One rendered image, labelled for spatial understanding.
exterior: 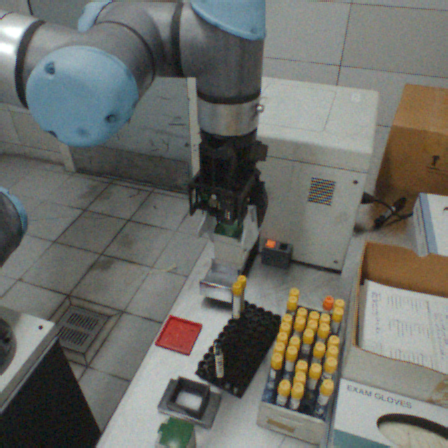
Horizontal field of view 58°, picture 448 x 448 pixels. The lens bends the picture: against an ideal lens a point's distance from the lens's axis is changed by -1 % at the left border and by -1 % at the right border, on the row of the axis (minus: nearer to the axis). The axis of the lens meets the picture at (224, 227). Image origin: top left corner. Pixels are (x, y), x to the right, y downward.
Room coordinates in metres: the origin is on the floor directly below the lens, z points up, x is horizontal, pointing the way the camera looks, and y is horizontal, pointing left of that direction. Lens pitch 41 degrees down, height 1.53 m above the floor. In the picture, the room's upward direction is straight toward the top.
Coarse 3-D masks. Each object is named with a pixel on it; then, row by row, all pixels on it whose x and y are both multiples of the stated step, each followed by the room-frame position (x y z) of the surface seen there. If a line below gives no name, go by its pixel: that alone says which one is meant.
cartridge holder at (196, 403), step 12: (168, 384) 0.35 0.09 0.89; (180, 384) 0.35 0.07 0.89; (192, 384) 0.34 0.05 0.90; (204, 384) 0.34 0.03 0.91; (168, 396) 0.33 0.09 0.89; (180, 396) 0.33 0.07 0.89; (192, 396) 0.33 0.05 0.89; (204, 396) 0.31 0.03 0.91; (216, 396) 0.33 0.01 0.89; (168, 408) 0.30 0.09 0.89; (180, 408) 0.30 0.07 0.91; (192, 408) 0.31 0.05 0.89; (204, 408) 0.31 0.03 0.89; (216, 408) 0.31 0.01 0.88; (192, 420) 0.29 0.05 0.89; (204, 420) 0.29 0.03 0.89
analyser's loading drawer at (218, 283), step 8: (248, 256) 0.63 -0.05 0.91; (216, 264) 0.58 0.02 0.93; (208, 272) 0.58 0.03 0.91; (216, 272) 0.58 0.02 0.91; (224, 272) 0.58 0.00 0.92; (232, 272) 0.57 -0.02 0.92; (240, 272) 0.58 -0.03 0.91; (200, 280) 0.54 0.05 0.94; (208, 280) 0.56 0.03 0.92; (216, 280) 0.56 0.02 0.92; (224, 280) 0.56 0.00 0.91; (232, 280) 0.56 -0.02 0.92; (200, 288) 0.54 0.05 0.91; (208, 288) 0.53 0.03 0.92; (216, 288) 0.52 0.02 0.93; (224, 288) 0.52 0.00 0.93; (232, 288) 0.52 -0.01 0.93; (208, 296) 0.53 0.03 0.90; (216, 296) 0.52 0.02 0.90; (224, 296) 0.52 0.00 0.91; (232, 296) 0.52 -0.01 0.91
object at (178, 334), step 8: (168, 320) 0.48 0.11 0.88; (176, 320) 0.49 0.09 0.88; (184, 320) 0.48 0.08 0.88; (168, 328) 0.47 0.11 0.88; (176, 328) 0.47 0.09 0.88; (184, 328) 0.47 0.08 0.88; (192, 328) 0.47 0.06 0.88; (200, 328) 0.46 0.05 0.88; (160, 336) 0.45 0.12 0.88; (168, 336) 0.45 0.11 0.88; (176, 336) 0.45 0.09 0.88; (184, 336) 0.45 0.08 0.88; (192, 336) 0.45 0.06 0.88; (160, 344) 0.43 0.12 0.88; (168, 344) 0.43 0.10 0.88; (176, 344) 0.43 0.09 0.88; (184, 344) 0.43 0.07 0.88; (192, 344) 0.43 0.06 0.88; (184, 352) 0.41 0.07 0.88
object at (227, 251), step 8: (216, 240) 0.47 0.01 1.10; (224, 240) 0.47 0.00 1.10; (232, 240) 0.46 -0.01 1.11; (240, 240) 0.46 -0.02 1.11; (216, 248) 0.47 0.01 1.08; (224, 248) 0.47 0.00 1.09; (232, 248) 0.46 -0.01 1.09; (240, 248) 0.46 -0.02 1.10; (216, 256) 0.47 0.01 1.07; (224, 256) 0.47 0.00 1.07; (232, 256) 0.46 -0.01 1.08; (240, 256) 0.46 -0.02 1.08; (224, 264) 0.47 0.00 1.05; (232, 264) 0.46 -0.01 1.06; (240, 264) 0.46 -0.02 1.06
